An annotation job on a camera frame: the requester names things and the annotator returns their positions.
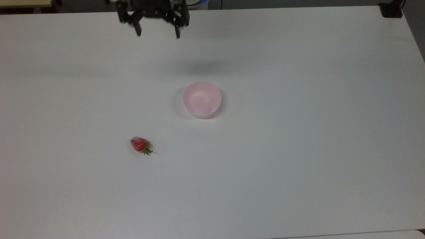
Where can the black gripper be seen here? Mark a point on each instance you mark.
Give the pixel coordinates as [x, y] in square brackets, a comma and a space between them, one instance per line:
[154, 11]

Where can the pink plastic bowl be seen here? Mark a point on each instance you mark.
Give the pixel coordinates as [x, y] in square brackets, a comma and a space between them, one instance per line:
[202, 101]

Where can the red strawberry with green leaves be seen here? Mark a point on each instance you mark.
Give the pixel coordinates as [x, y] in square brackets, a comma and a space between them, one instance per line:
[138, 144]

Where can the blue and white round object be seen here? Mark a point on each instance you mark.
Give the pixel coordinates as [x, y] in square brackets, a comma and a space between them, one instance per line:
[196, 2]

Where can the light wooden table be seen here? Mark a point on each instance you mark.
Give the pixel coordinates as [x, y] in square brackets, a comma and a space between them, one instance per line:
[25, 3]

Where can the black table clamp mount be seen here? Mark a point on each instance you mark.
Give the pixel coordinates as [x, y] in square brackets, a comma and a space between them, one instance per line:
[391, 9]

